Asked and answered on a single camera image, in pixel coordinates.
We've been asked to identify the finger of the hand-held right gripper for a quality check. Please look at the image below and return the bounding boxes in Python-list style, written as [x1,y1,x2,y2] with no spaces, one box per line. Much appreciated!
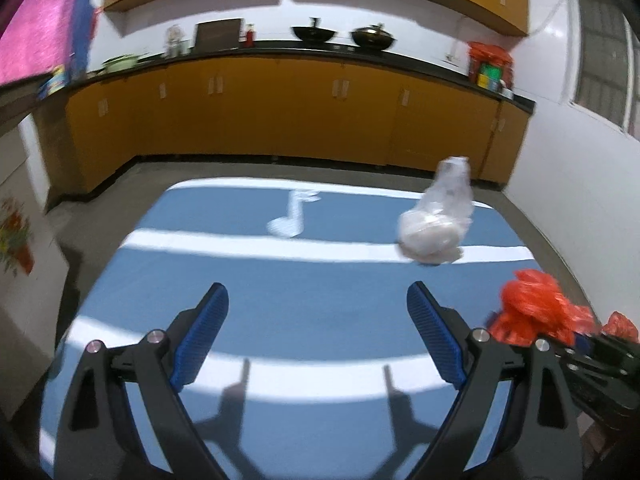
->
[570,332,640,361]

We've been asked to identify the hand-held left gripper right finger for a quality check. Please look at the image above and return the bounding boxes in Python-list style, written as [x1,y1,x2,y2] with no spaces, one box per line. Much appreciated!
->
[406,281,586,480]

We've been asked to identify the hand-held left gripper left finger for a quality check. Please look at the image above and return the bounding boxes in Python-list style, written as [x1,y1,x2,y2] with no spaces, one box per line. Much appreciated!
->
[54,282,231,480]

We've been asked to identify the orange-red plastic bag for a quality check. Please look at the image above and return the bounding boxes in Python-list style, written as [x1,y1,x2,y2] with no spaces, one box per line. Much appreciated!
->
[487,268,640,347]

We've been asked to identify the clear bag with white contents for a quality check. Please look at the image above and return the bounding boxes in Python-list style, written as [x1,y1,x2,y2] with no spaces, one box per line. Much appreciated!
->
[397,156,475,266]

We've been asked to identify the white cabinet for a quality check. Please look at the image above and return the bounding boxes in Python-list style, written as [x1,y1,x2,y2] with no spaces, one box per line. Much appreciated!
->
[0,110,66,411]

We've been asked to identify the flower sticker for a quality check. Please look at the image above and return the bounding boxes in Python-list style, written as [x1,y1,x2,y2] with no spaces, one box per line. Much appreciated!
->
[0,197,35,278]

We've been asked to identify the wooden base cabinet row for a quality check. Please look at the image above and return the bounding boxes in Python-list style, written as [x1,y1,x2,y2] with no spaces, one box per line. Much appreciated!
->
[32,52,531,201]

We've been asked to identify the green and yellow boxes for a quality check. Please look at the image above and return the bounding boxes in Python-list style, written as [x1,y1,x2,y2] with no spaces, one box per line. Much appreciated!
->
[475,62,503,90]

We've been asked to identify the green pot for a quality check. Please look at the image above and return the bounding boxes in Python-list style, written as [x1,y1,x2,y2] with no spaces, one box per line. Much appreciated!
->
[102,53,138,73]

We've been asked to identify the window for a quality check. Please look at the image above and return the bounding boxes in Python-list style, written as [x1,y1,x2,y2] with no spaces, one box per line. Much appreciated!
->
[562,0,640,141]

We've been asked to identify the red bag on rack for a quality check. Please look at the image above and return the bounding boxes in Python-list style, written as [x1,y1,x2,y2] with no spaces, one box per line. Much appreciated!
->
[467,41,515,92]

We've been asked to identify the black kitchen countertop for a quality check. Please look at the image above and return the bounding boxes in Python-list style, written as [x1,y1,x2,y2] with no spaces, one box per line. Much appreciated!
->
[37,40,537,111]

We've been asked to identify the brown cutting board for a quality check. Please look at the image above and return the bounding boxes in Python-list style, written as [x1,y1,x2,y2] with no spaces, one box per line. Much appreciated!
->
[195,18,244,50]

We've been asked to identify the black wok with lid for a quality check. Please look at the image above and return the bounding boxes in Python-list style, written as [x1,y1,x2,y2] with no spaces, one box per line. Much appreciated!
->
[349,23,397,52]

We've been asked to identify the open black wok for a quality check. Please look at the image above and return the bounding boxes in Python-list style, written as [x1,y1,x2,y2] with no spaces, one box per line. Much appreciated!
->
[291,16,338,43]

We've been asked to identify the pink and blue curtain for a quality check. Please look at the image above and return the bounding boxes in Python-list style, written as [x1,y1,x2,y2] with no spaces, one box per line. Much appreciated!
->
[0,0,101,86]

